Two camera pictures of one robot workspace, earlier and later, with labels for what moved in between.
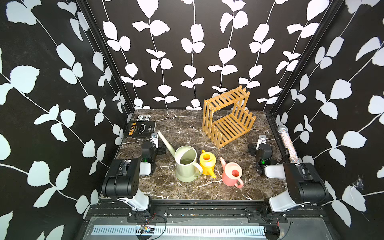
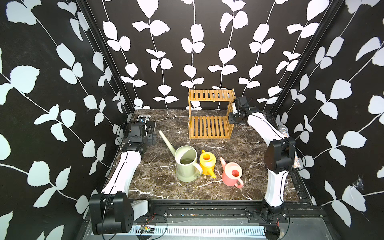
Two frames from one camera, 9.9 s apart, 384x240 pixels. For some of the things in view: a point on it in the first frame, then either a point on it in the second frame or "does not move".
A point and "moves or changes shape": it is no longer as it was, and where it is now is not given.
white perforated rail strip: x=204 y=231 does not move
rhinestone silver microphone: x=283 y=130 does not move
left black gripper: x=159 y=151 → x=150 y=138
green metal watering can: x=187 y=169 does not move
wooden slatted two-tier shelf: x=225 y=117 moves or changes shape
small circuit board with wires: x=146 y=229 does not move
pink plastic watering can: x=232 y=172 does not move
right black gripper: x=254 y=148 → x=230 y=118
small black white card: x=143 y=118 does not move
